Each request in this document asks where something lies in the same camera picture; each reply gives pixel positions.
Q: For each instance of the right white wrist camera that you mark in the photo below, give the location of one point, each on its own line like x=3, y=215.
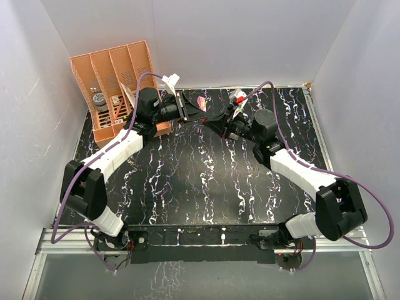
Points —
x=237, y=97

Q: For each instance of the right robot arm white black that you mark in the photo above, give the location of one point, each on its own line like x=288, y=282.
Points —
x=339, y=205

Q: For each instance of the white paper card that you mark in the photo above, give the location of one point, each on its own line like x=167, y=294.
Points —
x=129, y=95

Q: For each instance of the small beige box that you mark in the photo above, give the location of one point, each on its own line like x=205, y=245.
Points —
x=116, y=100

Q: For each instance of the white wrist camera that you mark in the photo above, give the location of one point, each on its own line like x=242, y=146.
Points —
x=237, y=97
x=170, y=83

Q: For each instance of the pink strap keyring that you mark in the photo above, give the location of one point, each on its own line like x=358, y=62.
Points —
x=202, y=103

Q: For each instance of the orange plastic file organizer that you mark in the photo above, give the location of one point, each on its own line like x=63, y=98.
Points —
x=102, y=72

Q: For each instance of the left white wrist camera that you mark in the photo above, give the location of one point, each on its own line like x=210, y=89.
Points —
x=170, y=83

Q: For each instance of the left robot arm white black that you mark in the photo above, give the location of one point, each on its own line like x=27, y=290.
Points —
x=84, y=183

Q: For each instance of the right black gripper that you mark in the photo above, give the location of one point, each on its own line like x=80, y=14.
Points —
x=223, y=125

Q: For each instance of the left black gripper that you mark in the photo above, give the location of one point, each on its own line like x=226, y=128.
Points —
x=190, y=112

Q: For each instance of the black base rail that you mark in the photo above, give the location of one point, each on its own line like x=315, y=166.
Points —
x=203, y=243

